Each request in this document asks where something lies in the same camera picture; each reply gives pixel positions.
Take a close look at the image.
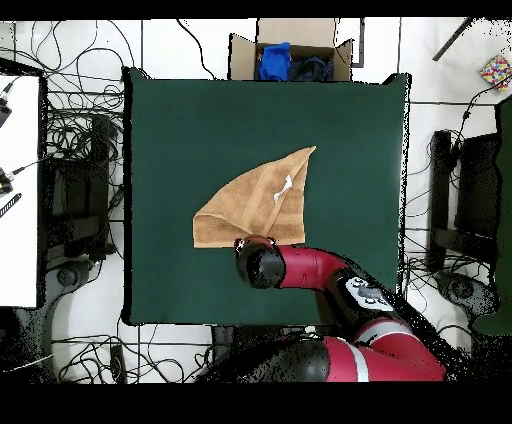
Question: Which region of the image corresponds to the orange terry towel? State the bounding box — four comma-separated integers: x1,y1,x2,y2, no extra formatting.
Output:
192,145,317,249

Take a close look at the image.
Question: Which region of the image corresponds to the colourful dotted item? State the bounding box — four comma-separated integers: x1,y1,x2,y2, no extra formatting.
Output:
479,54,512,92

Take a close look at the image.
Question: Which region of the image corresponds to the dark green table cloth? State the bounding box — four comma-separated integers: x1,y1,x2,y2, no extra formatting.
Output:
121,66,411,326

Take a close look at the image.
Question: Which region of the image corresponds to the dark navy cloth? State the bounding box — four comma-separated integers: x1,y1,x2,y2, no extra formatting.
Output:
288,54,335,82

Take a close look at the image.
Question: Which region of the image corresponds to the blue cloth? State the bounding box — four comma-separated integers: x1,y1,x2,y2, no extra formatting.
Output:
257,41,292,82

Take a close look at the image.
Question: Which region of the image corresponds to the black power strip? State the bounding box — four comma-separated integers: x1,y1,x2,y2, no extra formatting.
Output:
109,343,128,383

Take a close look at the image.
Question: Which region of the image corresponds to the grey stand base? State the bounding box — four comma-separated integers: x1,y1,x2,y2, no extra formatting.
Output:
435,271,501,317
43,259,101,309

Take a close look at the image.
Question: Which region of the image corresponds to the brown cardboard box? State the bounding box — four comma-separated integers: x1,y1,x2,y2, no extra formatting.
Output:
228,17,354,82

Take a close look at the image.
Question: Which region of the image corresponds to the white table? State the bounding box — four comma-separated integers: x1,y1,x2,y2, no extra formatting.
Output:
0,73,43,309

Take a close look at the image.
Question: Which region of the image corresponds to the thin black bar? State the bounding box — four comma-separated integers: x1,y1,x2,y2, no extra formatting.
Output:
431,17,477,62

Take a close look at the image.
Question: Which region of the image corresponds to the black stand frame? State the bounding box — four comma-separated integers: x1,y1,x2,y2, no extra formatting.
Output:
427,129,501,273
41,114,119,263

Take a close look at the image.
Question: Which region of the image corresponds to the black cable tangle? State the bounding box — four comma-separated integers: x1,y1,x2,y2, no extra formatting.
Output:
51,315,213,383
401,79,512,281
0,19,139,257

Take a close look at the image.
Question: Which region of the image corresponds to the black ribbed strap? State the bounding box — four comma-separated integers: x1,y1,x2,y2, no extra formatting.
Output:
0,192,23,219

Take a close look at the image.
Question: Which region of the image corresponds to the black device with cable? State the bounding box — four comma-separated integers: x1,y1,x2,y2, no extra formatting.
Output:
0,157,49,197

